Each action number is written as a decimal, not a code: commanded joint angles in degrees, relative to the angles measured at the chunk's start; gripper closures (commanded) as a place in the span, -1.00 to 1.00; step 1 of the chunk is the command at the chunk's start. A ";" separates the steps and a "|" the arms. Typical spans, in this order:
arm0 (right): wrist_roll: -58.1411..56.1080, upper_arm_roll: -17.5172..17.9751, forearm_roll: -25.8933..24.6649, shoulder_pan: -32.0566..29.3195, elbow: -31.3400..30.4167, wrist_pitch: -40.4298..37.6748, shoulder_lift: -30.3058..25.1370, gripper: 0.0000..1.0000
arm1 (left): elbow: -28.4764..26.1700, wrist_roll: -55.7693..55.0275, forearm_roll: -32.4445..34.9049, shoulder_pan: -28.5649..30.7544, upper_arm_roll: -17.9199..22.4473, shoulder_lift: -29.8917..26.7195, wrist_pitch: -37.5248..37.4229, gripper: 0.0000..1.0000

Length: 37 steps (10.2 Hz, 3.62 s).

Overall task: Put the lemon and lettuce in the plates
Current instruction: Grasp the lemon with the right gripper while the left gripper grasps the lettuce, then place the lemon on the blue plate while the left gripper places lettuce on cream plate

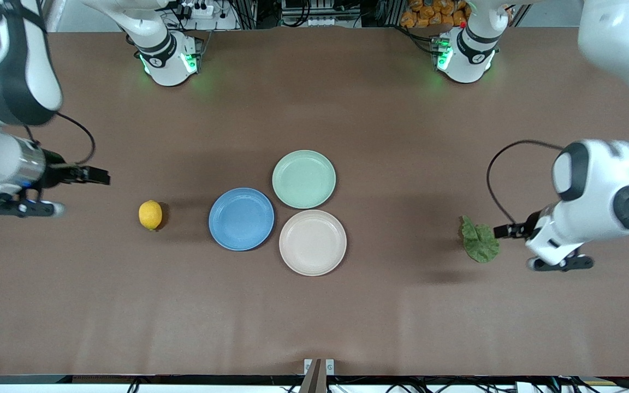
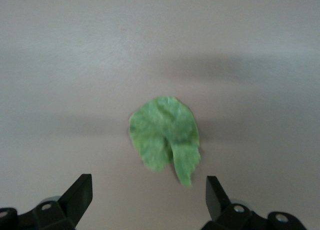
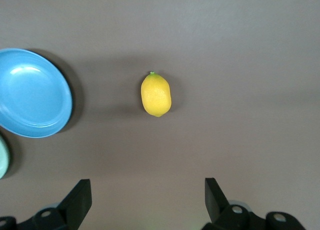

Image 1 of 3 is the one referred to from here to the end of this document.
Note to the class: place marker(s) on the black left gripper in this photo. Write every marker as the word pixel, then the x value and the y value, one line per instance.
pixel 528 224

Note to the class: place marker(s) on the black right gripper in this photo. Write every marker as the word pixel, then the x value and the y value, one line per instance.
pixel 56 173

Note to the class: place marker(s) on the green lettuce leaf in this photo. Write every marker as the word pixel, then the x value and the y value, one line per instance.
pixel 479 243

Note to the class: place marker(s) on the yellow lemon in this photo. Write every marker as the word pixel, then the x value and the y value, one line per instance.
pixel 150 215

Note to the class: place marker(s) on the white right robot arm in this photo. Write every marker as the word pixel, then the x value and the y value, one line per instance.
pixel 19 65

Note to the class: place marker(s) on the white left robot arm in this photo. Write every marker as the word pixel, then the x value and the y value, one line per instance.
pixel 593 185

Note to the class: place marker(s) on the blue plate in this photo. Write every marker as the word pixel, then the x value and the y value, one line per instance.
pixel 241 219

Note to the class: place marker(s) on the white power strip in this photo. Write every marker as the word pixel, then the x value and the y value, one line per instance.
pixel 197 10

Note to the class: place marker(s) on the beige plate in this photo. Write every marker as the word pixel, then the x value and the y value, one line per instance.
pixel 313 242

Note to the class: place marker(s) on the pale green plate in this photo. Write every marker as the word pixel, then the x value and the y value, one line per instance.
pixel 303 179

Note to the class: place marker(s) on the orange snack bags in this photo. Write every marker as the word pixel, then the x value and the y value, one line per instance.
pixel 434 13

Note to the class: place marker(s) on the white electronics box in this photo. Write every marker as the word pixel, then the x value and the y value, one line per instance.
pixel 320 13

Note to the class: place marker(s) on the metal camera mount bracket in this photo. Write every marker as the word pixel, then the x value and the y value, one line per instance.
pixel 318 374

